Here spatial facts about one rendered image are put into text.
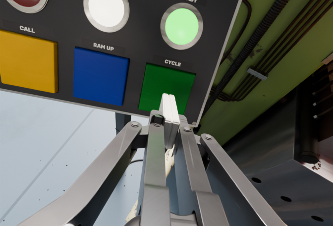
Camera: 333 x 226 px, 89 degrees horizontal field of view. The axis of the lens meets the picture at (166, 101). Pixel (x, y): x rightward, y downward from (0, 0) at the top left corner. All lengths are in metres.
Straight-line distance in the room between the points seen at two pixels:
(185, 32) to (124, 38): 0.08
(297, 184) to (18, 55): 0.59
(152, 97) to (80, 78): 0.11
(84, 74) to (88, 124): 1.13
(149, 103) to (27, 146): 1.23
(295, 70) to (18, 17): 0.56
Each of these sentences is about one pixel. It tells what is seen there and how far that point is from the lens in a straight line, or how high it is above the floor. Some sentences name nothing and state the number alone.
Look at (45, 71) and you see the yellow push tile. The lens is 0.30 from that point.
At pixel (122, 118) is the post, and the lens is 0.57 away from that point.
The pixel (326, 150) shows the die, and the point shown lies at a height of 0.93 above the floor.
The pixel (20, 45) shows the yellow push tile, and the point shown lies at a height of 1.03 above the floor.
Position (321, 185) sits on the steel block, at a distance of 0.52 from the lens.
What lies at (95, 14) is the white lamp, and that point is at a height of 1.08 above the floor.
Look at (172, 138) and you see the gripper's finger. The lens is 0.16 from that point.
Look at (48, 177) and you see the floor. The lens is 1.31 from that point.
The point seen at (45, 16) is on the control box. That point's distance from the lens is 0.29.
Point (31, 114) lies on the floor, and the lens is 1.55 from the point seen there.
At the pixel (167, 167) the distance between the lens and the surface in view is 0.60.
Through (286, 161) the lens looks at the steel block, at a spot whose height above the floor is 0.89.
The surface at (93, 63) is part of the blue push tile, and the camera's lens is 0.26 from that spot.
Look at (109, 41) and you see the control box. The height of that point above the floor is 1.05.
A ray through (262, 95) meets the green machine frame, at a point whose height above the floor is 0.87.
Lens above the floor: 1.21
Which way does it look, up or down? 52 degrees down
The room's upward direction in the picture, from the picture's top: 20 degrees clockwise
